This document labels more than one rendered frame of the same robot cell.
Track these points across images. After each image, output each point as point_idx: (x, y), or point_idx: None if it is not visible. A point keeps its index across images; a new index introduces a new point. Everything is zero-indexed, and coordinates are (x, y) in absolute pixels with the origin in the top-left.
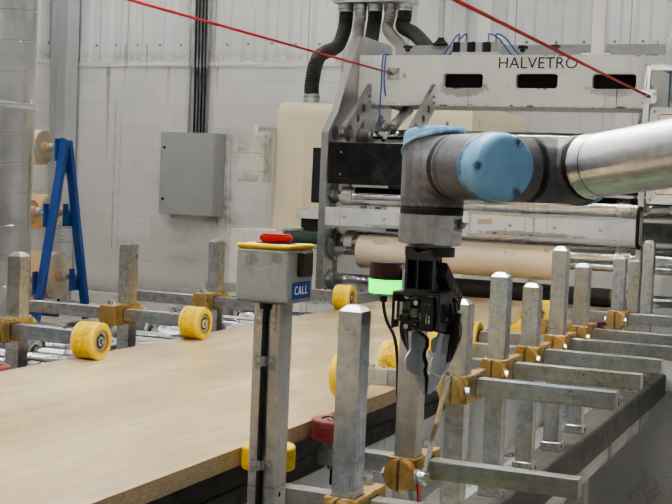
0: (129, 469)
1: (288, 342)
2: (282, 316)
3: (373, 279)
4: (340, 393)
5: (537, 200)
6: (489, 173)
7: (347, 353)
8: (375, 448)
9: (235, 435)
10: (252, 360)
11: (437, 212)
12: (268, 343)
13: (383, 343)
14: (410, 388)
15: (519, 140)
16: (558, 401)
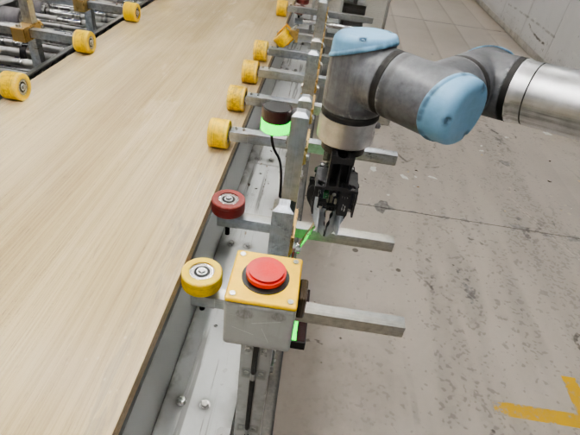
0: (104, 362)
1: None
2: None
3: (267, 123)
4: None
5: None
6: (454, 125)
7: (278, 241)
8: (232, 165)
9: (167, 247)
10: (239, 371)
11: (365, 123)
12: (257, 362)
13: (229, 89)
14: (291, 196)
15: (483, 84)
16: (361, 159)
